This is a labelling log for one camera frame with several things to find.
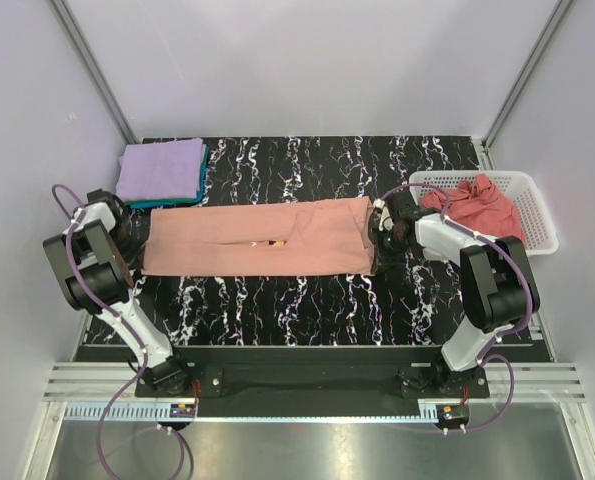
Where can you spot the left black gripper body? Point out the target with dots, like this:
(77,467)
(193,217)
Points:
(128,247)

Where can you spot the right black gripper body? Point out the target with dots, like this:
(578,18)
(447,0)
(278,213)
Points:
(389,251)

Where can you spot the pink printed t shirt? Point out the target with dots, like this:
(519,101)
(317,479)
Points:
(318,238)

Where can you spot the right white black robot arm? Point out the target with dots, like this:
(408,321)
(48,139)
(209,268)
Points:
(497,286)

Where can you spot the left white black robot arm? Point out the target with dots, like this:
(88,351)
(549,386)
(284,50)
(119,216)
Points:
(90,261)

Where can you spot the teal folded t shirt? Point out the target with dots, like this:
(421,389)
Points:
(202,175)

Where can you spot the purple folded t shirt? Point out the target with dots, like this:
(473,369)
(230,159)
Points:
(159,167)

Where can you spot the red crumpled t shirt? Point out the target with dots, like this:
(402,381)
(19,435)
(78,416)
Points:
(479,205)

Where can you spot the white plastic laundry basket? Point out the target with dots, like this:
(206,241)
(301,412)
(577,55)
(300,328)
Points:
(517,186)

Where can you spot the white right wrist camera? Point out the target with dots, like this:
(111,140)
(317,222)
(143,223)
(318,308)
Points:
(381,214)

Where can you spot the right white cable duct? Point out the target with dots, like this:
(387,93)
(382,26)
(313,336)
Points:
(428,412)

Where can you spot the white cable duct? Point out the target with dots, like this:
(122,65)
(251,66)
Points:
(123,411)
(428,412)

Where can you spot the left white cable duct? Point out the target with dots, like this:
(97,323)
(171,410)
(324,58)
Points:
(123,411)

